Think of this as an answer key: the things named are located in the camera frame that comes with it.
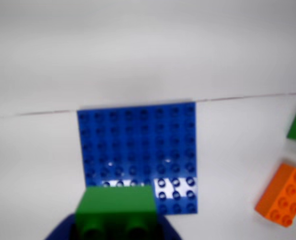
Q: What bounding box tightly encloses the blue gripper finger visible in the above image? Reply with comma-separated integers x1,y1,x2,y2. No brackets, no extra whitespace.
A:
155,214,183,240
43,214,76,240

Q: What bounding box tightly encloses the green 2x2 brick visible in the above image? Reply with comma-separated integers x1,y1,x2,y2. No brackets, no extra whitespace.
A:
74,184,158,240

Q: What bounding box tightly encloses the blue 8x8 studded baseplate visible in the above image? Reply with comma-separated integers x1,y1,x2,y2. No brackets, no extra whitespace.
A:
76,100,199,216

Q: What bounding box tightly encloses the orange 2x4 brick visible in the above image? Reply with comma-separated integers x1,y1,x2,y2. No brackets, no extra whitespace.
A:
254,163,296,228

